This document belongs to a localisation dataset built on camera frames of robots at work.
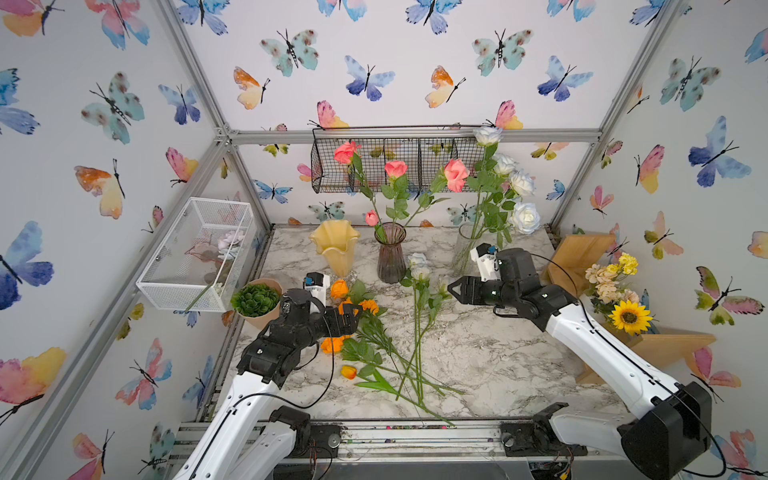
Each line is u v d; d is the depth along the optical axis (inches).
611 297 29.8
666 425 14.7
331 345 33.9
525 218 28.6
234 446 16.8
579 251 36.5
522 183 31.7
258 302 33.2
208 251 29.1
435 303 37.9
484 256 27.5
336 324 25.3
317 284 25.5
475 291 26.6
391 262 37.8
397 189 34.9
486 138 32.0
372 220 31.8
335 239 37.4
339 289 38.7
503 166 32.7
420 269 39.9
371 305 35.9
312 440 28.8
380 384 32.4
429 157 37.8
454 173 29.6
